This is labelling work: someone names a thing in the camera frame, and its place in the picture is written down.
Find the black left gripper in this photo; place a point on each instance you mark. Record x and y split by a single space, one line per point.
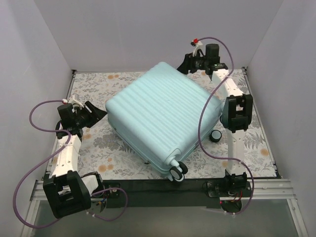
88 112

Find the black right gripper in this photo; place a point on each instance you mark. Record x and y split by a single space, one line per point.
191 63

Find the light blue suitcase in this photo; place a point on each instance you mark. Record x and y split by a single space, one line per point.
161 116

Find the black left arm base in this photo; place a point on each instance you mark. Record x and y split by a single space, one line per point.
108 194

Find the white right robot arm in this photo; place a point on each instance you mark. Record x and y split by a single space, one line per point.
236 114

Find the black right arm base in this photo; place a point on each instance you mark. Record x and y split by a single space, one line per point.
228 186

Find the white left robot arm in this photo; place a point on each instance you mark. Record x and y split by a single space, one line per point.
66 191

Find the floral patterned table mat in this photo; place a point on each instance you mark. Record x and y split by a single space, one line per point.
102 151

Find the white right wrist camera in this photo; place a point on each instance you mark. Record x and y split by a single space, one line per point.
197 44

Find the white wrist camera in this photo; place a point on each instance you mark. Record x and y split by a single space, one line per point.
197 44
77 105

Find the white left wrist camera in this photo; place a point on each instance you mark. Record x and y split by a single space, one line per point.
77 105

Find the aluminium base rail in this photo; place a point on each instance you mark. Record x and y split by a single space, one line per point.
156 208

